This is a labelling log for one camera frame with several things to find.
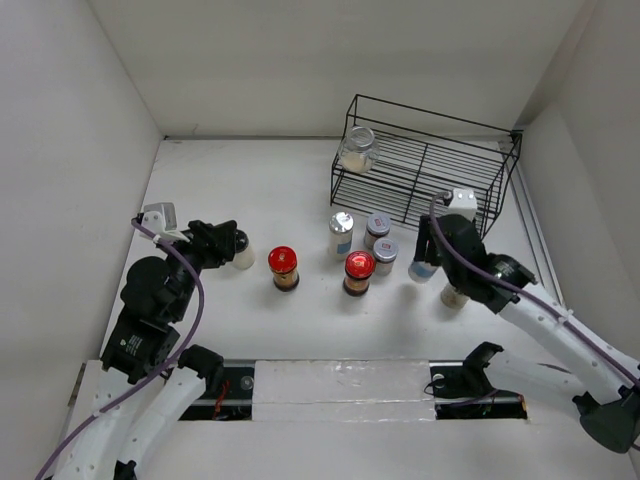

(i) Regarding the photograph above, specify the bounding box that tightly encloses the black cap white grinder left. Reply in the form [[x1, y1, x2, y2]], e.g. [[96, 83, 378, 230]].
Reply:
[[232, 229, 255, 270]]

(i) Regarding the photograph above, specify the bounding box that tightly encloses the silver lid blue label shaker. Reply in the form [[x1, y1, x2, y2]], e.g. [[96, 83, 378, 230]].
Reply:
[[328, 211, 354, 260]]

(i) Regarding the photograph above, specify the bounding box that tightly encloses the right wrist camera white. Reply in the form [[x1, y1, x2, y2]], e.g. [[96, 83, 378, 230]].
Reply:
[[446, 188, 478, 221]]

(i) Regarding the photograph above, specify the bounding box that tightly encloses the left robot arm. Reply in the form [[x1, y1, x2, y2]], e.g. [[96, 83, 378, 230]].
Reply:
[[37, 213, 237, 479]]

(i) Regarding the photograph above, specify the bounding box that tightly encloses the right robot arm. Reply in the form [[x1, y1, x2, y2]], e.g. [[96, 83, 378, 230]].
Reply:
[[414, 214, 639, 454]]

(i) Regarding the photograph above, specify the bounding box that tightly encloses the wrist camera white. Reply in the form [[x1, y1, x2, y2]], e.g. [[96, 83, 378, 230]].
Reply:
[[446, 188, 478, 221], [134, 202, 187, 241]]

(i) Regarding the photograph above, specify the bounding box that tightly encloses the red label spice jar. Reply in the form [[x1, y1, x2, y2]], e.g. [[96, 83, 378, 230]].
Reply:
[[364, 212, 391, 250], [372, 237, 399, 276]]

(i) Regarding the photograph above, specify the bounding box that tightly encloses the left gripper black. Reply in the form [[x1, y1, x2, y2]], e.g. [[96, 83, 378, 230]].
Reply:
[[159, 218, 236, 319]]

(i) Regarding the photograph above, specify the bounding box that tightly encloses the black cap brown grinder right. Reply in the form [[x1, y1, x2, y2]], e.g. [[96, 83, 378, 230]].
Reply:
[[440, 283, 469, 310]]

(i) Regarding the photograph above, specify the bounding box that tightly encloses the black wire rack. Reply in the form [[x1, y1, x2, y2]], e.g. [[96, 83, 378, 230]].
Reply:
[[329, 94, 522, 236]]

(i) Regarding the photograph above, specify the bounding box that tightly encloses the red lid sauce jar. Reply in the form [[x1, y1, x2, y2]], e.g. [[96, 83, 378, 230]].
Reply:
[[267, 245, 300, 292], [343, 251, 376, 297]]

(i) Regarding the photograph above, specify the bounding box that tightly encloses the clear glass jar white powder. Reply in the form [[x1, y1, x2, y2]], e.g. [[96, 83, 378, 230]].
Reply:
[[338, 125, 379, 174]]

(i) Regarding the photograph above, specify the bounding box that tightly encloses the left red lid sauce jar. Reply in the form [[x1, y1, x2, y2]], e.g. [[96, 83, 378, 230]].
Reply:
[[267, 245, 300, 292]]

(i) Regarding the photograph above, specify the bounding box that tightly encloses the right red lid sauce jar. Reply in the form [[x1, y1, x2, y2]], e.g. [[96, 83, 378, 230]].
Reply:
[[343, 251, 376, 297]]

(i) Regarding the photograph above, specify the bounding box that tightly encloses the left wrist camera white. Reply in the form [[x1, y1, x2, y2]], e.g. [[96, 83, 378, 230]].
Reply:
[[134, 202, 187, 241]]

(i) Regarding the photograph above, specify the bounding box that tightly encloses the front red label spice jar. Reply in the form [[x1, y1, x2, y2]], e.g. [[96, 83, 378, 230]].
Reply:
[[372, 237, 399, 276]]

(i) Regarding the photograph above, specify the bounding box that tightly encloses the back red label spice jar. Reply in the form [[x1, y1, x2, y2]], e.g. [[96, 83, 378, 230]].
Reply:
[[364, 212, 391, 250]]

